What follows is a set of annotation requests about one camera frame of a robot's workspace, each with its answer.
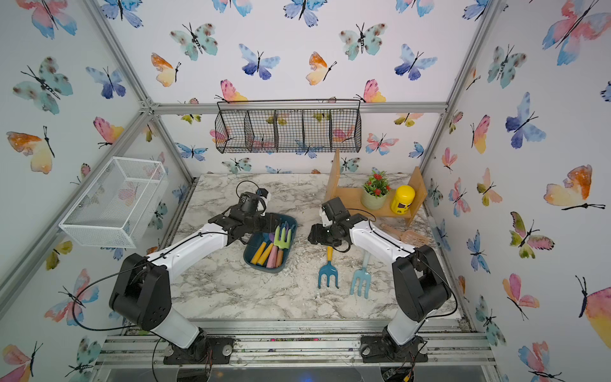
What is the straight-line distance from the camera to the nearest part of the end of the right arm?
658 millimetres

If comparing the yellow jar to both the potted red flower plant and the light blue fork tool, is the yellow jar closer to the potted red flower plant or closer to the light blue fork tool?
the potted red flower plant

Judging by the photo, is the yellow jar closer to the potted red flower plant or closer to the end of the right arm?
the potted red flower plant

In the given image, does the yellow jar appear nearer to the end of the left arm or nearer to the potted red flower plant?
the potted red flower plant

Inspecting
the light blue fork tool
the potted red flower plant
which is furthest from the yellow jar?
the light blue fork tool
